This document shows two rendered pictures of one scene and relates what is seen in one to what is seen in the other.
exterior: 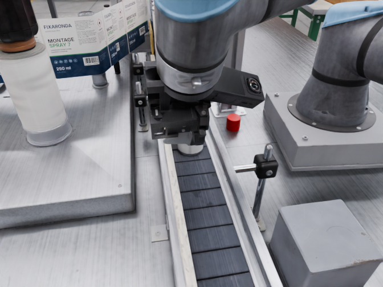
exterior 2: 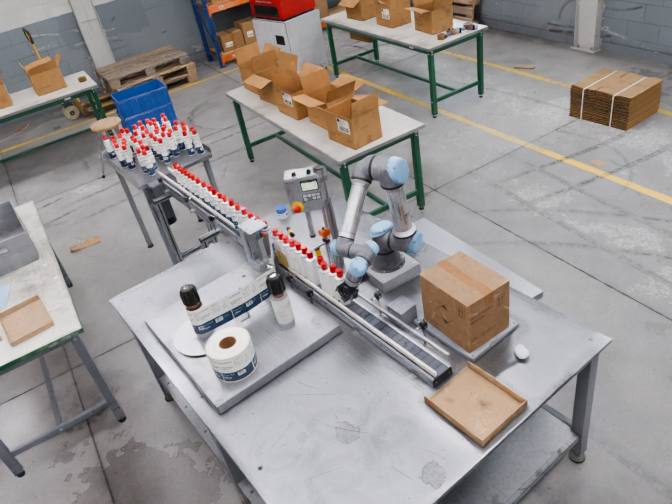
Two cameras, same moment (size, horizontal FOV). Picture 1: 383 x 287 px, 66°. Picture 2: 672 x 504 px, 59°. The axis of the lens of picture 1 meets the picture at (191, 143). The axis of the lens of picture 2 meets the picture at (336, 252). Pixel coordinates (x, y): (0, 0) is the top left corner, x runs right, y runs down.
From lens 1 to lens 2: 2.34 m
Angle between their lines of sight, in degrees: 17
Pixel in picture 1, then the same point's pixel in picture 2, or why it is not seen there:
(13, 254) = (316, 359)
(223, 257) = (379, 325)
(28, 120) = (286, 319)
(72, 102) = not seen: hidden behind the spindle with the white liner
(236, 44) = not seen: hidden behind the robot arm
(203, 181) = (359, 310)
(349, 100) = (392, 258)
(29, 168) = (296, 336)
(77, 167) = (313, 327)
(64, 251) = (331, 351)
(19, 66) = (285, 300)
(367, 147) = (405, 273)
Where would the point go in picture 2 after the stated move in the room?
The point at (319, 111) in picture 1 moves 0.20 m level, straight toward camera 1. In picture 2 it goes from (383, 266) to (387, 291)
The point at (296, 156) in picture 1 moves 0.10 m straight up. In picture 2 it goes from (384, 287) to (381, 271)
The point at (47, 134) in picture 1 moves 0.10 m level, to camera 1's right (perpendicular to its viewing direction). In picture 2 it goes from (291, 322) to (310, 313)
